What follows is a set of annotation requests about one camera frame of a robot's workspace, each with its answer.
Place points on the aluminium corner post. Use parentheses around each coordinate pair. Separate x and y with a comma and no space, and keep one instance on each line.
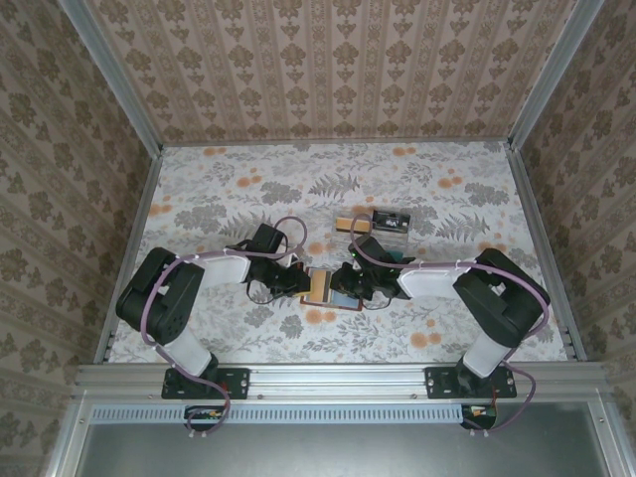
(113,74)
(551,74)

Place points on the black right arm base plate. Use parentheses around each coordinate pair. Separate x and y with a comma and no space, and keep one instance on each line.
(439,385)

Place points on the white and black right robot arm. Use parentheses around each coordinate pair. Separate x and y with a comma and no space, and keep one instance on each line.
(432,280)

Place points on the aluminium side rail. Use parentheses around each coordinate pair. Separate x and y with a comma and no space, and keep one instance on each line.
(543,248)
(132,248)

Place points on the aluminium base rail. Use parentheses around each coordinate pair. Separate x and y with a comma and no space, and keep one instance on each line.
(338,380)

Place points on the grey metal sheet panel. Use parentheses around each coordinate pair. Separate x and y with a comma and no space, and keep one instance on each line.
(348,452)

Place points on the black connector bracket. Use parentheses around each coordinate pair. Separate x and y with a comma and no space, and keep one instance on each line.
(479,416)
(204,417)

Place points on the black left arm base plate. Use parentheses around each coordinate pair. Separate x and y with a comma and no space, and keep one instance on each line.
(236,380)

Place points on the clear acrylic card organizer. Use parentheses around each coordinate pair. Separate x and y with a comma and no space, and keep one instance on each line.
(387,241)

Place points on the thin aluminium wall rail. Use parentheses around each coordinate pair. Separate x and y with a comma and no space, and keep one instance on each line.
(338,143)

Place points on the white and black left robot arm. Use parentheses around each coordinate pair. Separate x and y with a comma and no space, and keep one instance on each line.
(223,270)

